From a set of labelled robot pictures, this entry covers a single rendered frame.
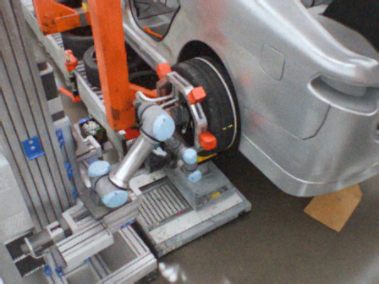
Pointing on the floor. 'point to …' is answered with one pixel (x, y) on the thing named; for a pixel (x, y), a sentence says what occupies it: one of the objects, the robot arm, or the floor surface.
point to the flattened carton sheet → (334, 206)
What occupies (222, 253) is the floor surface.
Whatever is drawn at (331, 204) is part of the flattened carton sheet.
